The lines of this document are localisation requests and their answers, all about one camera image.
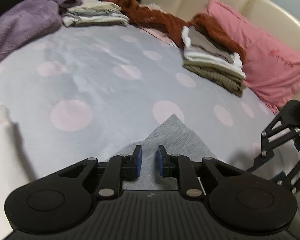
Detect white folded garment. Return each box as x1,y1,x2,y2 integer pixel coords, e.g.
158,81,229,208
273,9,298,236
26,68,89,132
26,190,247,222
62,14,130,28

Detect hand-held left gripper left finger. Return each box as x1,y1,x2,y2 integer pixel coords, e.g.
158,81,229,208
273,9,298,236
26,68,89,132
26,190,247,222
57,145,143,200

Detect taupe folded garment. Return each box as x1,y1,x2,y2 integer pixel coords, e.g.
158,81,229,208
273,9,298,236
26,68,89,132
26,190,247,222
187,26,234,62

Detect cream folded garment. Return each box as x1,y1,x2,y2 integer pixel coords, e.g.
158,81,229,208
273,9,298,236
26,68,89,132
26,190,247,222
67,0,123,15

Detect polka dot bed sheet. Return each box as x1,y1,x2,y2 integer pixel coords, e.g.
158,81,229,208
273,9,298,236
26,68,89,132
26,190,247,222
0,25,300,240

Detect rust fleece garment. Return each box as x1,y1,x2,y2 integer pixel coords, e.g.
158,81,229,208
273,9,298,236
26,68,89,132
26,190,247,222
103,0,247,64

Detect purple fleece garment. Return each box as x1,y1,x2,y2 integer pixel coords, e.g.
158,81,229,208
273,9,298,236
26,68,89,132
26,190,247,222
0,0,85,69

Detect grey knit garment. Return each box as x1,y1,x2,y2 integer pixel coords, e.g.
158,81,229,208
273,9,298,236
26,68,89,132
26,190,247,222
102,114,217,190

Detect white cloth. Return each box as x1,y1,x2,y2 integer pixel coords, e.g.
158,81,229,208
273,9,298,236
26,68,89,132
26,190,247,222
0,104,39,207

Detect pink pillow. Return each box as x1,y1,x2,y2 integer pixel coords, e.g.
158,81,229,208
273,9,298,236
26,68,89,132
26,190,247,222
206,0,300,115

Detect white folded towel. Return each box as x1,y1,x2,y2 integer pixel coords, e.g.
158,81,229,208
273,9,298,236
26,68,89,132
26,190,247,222
181,26,246,79

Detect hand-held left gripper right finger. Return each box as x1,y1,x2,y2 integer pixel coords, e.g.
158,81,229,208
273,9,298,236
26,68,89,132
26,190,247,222
157,145,242,200

